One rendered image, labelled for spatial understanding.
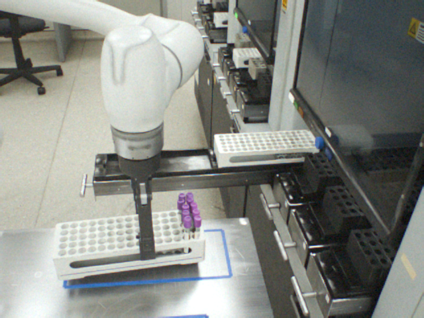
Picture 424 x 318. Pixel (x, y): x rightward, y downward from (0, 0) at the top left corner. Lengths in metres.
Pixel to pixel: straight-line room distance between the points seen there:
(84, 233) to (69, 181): 1.71
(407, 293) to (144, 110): 0.56
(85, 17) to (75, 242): 0.43
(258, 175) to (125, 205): 1.24
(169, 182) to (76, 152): 1.68
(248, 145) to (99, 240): 0.55
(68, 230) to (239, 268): 0.36
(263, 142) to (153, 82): 0.65
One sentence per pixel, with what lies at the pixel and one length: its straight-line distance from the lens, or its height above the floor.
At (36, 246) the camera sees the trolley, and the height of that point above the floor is 0.82.
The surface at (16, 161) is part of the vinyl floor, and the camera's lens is 2.88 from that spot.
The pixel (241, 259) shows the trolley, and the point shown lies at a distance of 0.97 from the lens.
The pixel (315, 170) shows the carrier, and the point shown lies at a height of 0.88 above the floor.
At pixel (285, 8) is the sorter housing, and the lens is 1.42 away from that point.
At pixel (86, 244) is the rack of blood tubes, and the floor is 0.91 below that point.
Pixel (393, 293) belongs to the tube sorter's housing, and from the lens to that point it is 0.91.
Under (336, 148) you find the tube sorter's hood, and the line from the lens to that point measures 1.03.
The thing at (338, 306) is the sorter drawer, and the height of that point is 0.79.
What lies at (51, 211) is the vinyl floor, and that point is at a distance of 2.43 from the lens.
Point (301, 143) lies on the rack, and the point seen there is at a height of 0.86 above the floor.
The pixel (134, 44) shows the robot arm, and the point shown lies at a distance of 0.66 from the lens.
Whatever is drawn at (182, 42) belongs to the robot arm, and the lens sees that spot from 0.79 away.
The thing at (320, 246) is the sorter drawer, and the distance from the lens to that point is 1.05.
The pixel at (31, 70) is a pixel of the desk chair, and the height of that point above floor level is 0.10.
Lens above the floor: 1.53
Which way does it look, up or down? 35 degrees down
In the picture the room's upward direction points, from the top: 2 degrees clockwise
